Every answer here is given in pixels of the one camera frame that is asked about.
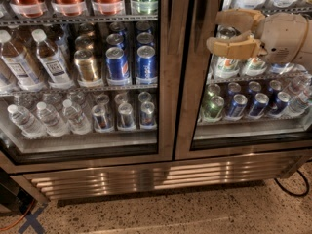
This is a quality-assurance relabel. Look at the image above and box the left lower blue can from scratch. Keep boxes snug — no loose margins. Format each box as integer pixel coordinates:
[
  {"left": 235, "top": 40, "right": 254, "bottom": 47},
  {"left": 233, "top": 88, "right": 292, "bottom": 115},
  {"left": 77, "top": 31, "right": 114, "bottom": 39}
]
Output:
[{"left": 225, "top": 94, "right": 248, "bottom": 120}]

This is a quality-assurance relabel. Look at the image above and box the blue pepsi can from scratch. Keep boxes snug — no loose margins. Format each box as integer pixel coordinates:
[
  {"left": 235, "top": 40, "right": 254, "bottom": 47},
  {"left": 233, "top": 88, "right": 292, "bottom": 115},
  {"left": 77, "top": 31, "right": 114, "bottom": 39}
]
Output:
[
  {"left": 105, "top": 47, "right": 131, "bottom": 86},
  {"left": 136, "top": 46, "right": 158, "bottom": 84}
]

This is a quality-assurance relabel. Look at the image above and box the glass fridge door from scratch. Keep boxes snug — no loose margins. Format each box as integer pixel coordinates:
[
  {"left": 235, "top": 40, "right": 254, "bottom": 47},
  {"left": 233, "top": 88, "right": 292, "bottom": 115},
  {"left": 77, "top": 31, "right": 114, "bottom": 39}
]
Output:
[
  {"left": 1, "top": 0, "right": 182, "bottom": 176},
  {"left": 175, "top": 0, "right": 312, "bottom": 162}
]

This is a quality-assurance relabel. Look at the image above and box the right red bull can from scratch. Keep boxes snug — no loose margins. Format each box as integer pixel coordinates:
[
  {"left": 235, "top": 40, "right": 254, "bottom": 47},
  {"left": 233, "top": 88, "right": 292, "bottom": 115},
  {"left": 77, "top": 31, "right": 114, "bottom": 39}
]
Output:
[{"left": 140, "top": 101, "right": 157, "bottom": 129}]

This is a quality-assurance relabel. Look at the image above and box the right water bottle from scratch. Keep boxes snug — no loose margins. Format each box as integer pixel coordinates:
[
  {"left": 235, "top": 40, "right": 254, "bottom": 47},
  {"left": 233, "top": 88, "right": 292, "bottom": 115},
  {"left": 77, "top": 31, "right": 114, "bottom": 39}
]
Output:
[{"left": 62, "top": 99, "right": 91, "bottom": 135}]

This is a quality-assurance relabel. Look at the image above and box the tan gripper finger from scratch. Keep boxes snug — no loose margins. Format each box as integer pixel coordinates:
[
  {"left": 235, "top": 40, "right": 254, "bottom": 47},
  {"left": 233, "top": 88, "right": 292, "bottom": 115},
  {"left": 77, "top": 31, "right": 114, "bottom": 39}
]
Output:
[
  {"left": 206, "top": 30, "right": 266, "bottom": 60},
  {"left": 215, "top": 9, "right": 265, "bottom": 33}
]

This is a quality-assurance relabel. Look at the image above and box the left 7up can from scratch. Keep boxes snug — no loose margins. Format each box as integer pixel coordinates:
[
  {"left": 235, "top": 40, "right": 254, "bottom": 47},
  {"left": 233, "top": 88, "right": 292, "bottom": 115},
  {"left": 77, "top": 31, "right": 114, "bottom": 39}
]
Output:
[{"left": 214, "top": 57, "right": 239, "bottom": 79}]

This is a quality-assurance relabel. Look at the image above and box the orange floor cable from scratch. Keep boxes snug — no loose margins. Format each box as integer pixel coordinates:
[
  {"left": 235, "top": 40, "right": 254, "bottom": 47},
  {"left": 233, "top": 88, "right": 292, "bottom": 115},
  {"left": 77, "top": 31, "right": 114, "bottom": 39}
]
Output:
[{"left": 0, "top": 197, "right": 37, "bottom": 232}]

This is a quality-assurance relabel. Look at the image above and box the front left tea bottle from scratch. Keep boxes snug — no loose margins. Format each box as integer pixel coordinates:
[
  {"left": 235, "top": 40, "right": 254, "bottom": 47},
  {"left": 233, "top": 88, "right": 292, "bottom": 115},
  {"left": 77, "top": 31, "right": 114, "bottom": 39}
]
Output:
[{"left": 0, "top": 30, "right": 45, "bottom": 92}]

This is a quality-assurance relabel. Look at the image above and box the front right tea bottle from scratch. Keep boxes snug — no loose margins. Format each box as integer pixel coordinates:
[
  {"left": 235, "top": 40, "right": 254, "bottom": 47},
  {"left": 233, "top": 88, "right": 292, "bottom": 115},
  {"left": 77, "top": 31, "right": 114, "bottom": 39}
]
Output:
[{"left": 31, "top": 29, "right": 71, "bottom": 84}]

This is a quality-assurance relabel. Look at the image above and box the blue tape cross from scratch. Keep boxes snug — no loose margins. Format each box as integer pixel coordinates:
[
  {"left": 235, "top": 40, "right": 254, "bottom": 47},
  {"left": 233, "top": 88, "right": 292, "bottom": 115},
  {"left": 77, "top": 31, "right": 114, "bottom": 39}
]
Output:
[{"left": 18, "top": 204, "right": 47, "bottom": 234}]

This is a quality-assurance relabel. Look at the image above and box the red bull can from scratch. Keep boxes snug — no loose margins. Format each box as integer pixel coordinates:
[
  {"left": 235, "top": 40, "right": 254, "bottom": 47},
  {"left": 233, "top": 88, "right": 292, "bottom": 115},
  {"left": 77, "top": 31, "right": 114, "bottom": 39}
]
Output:
[
  {"left": 92, "top": 105, "right": 114, "bottom": 133},
  {"left": 118, "top": 102, "right": 136, "bottom": 130},
  {"left": 140, "top": 101, "right": 157, "bottom": 129}
]

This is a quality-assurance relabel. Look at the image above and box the black floor cable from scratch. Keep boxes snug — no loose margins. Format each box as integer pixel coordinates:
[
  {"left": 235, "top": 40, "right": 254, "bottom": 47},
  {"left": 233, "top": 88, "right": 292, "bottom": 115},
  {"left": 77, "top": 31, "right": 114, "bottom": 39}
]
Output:
[{"left": 274, "top": 169, "right": 311, "bottom": 199}]

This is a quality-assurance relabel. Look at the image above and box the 7up can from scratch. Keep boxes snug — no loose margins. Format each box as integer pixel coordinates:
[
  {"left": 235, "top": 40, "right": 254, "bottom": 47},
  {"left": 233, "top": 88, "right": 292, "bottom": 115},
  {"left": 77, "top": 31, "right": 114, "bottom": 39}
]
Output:
[
  {"left": 214, "top": 57, "right": 239, "bottom": 79},
  {"left": 241, "top": 58, "right": 266, "bottom": 77}
]

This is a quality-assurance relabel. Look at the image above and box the right 7up can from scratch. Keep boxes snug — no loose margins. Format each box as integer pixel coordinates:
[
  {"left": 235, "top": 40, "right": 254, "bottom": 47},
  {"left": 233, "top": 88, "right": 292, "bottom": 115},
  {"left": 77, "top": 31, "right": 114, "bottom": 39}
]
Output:
[{"left": 241, "top": 58, "right": 266, "bottom": 77}]

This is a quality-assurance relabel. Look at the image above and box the right blue pepsi can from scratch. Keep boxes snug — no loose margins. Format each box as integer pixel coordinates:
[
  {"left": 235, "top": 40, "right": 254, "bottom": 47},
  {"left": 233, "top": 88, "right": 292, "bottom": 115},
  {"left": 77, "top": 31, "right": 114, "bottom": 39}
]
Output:
[{"left": 136, "top": 46, "right": 158, "bottom": 84}]

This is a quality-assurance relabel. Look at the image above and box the gold can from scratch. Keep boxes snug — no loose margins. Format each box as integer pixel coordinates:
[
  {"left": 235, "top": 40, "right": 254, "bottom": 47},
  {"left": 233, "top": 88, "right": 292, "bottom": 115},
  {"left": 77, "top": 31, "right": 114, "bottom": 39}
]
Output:
[{"left": 74, "top": 50, "right": 103, "bottom": 88}]

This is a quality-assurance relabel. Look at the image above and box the left blue pepsi can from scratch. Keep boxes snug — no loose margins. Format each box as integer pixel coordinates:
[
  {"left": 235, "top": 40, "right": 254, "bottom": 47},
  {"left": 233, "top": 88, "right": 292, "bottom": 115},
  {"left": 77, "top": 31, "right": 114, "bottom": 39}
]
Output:
[{"left": 105, "top": 47, "right": 131, "bottom": 86}]

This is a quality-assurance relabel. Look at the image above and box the middle red bull can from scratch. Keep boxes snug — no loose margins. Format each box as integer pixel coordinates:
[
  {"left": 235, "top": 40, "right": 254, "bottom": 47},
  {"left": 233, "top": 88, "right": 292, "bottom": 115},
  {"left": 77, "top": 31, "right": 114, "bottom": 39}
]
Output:
[{"left": 118, "top": 102, "right": 136, "bottom": 130}]

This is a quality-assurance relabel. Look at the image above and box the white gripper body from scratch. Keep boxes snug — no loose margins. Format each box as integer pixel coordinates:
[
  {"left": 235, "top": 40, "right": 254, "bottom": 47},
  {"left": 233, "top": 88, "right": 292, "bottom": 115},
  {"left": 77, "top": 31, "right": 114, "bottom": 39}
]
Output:
[{"left": 254, "top": 13, "right": 312, "bottom": 66}]

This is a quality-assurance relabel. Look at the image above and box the stainless steel display fridge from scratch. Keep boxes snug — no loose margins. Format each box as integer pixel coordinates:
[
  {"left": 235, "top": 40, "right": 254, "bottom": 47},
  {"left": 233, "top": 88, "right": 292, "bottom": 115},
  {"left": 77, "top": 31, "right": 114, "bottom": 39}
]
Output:
[{"left": 5, "top": 0, "right": 306, "bottom": 202}]

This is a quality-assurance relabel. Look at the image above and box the left water bottle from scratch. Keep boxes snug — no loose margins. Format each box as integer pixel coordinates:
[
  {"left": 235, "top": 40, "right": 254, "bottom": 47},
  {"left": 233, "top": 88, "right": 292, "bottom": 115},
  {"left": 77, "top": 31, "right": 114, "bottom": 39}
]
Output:
[{"left": 7, "top": 104, "right": 46, "bottom": 138}]

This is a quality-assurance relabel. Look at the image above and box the green can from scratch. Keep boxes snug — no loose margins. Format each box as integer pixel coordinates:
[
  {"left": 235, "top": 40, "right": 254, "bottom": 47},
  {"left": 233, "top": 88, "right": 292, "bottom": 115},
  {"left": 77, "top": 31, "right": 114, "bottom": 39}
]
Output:
[{"left": 202, "top": 96, "right": 224, "bottom": 122}]

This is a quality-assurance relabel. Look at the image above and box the water bottle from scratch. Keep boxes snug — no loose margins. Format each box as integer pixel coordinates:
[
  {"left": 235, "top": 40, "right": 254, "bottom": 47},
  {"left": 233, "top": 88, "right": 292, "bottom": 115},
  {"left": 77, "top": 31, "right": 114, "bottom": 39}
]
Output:
[
  {"left": 37, "top": 102, "right": 69, "bottom": 137},
  {"left": 7, "top": 104, "right": 46, "bottom": 138},
  {"left": 62, "top": 99, "right": 91, "bottom": 135}
]

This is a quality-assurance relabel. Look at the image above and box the left red bull can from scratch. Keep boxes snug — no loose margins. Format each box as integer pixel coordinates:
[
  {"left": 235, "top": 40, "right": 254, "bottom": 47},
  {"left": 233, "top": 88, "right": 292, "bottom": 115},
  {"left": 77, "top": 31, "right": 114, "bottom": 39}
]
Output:
[{"left": 92, "top": 105, "right": 114, "bottom": 133}]

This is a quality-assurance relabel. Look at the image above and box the middle water bottle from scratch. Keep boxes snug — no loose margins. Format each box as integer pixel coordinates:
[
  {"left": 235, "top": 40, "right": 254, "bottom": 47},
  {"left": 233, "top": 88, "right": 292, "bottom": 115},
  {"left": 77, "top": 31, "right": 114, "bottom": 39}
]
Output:
[{"left": 37, "top": 102, "right": 69, "bottom": 137}]

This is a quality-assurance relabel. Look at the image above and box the right lower blue can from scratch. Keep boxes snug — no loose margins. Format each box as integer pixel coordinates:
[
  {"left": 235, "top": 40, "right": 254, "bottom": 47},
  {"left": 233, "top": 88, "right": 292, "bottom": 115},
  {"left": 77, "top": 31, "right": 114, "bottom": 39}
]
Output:
[{"left": 247, "top": 93, "right": 269, "bottom": 118}]

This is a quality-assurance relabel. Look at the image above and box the tea bottle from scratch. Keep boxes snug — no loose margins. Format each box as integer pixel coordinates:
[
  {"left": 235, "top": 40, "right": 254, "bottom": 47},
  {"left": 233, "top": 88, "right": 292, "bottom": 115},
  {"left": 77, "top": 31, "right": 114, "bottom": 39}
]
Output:
[
  {"left": 0, "top": 30, "right": 45, "bottom": 92},
  {"left": 31, "top": 29, "right": 71, "bottom": 84}
]

